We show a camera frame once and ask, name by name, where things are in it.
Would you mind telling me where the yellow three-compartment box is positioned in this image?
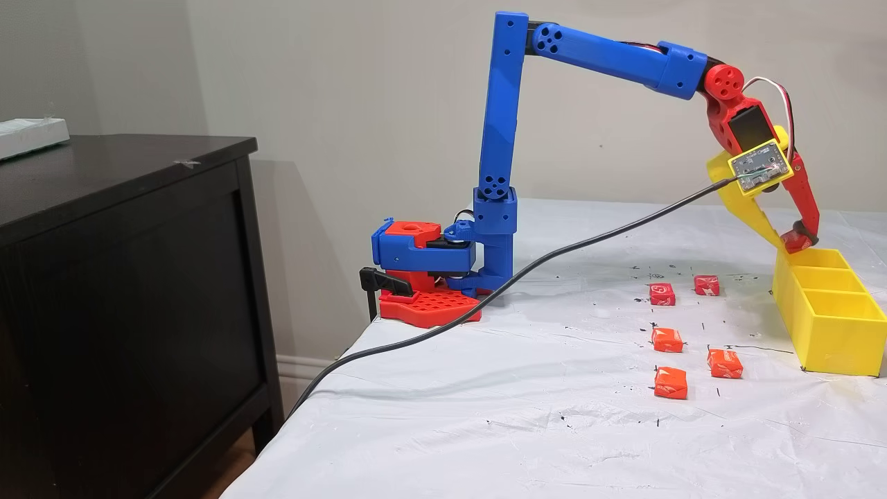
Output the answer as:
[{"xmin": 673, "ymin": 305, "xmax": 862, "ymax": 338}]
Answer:
[{"xmin": 771, "ymin": 246, "xmax": 887, "ymax": 378}]

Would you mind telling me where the white flat box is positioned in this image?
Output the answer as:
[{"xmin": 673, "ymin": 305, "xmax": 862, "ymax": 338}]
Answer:
[{"xmin": 0, "ymin": 118, "xmax": 71, "ymax": 161}]

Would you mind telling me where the white plastic table cover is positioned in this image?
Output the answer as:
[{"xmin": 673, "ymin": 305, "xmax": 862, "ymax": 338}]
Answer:
[{"xmin": 222, "ymin": 198, "xmax": 887, "ymax": 499}]

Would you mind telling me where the black table clamp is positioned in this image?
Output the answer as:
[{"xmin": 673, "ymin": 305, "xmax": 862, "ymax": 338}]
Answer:
[{"xmin": 359, "ymin": 267, "xmax": 416, "ymax": 323}]

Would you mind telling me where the dark wooden cabinet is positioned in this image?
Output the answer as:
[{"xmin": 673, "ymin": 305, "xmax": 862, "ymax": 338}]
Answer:
[{"xmin": 0, "ymin": 134, "xmax": 285, "ymax": 499}]

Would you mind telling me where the camera board in yellow mount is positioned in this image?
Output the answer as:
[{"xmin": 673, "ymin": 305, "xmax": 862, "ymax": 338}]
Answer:
[{"xmin": 727, "ymin": 139, "xmax": 793, "ymax": 199}]

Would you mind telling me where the white servo wire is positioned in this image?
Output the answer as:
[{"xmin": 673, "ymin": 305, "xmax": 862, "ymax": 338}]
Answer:
[{"xmin": 741, "ymin": 75, "xmax": 798, "ymax": 167}]

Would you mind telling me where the black camera cable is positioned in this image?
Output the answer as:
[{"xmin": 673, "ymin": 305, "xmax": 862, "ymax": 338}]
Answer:
[{"xmin": 286, "ymin": 175, "xmax": 746, "ymax": 418}]

